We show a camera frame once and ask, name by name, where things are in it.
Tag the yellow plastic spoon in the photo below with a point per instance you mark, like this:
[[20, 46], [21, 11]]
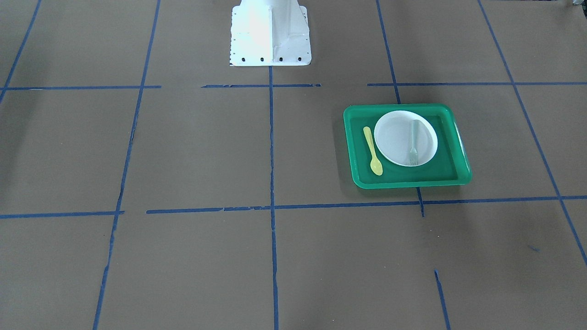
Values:
[[375, 164]]

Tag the green plastic tray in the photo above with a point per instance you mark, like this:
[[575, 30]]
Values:
[[449, 167]]

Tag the white round plate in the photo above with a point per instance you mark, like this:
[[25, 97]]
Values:
[[392, 137]]

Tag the pale green plastic fork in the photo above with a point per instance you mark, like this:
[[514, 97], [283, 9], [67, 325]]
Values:
[[413, 152]]

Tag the white pedestal column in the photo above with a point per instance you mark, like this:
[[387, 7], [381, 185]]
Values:
[[270, 33]]

